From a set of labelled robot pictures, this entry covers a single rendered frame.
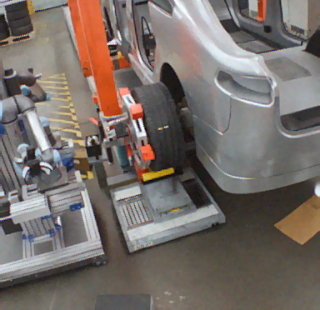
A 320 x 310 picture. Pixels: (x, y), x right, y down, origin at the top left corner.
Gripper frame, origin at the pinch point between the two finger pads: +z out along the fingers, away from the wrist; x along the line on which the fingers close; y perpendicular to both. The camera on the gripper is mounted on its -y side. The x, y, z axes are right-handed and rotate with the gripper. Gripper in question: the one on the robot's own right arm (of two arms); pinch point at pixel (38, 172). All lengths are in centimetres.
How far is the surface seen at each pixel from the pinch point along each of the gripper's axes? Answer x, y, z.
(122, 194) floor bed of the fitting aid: -90, 105, -97
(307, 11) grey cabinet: -543, -19, -254
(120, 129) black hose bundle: -70, 13, -47
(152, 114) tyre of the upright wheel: -89, 3, -38
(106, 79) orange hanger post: -88, -3, -109
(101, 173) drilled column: -83, 96, -128
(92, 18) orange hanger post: -80, -54, -110
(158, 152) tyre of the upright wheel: -89, 28, -29
